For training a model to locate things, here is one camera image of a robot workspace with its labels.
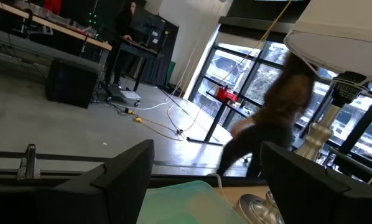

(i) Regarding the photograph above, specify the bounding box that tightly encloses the yellow hanging cable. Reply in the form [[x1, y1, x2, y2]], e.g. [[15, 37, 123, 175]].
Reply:
[[126, 0, 294, 142]]

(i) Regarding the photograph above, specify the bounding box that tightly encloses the red toolbox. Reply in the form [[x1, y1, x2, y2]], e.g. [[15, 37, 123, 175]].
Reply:
[[215, 85, 239, 103]]

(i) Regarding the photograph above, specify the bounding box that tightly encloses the green flat mat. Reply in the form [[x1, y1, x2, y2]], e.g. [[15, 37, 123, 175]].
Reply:
[[136, 180, 248, 224]]

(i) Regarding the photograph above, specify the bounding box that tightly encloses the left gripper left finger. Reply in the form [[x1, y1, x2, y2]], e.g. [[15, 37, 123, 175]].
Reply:
[[0, 139, 156, 224]]

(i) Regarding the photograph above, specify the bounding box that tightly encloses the black side table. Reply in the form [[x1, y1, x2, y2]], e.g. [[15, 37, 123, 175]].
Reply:
[[185, 90, 258, 147]]

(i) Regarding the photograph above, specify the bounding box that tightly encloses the black standing desk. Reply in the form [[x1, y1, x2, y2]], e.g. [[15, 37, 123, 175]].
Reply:
[[109, 35, 164, 108]]

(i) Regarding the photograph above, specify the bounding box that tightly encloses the black equipment cabinet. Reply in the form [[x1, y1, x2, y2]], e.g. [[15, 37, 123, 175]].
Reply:
[[131, 6, 180, 90]]

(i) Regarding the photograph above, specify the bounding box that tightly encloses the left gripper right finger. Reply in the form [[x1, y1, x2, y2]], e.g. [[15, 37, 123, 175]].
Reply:
[[259, 141, 372, 224]]

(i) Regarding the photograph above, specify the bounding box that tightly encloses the white lamp cord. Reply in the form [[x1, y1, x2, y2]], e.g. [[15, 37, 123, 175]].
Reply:
[[215, 173, 235, 208]]

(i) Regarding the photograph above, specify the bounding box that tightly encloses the table lamp white shade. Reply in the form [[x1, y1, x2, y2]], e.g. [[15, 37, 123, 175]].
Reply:
[[234, 0, 372, 224]]

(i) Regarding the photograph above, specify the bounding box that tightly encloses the person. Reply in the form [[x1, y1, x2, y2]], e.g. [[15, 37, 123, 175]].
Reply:
[[104, 0, 137, 90], [216, 51, 319, 179]]

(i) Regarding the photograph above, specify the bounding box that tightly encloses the black floor cabinet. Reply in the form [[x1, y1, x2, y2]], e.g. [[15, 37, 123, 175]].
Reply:
[[45, 58, 100, 110]]

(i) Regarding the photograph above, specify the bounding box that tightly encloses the long wooden workbench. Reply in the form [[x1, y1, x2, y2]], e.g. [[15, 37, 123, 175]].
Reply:
[[0, 0, 113, 52]]

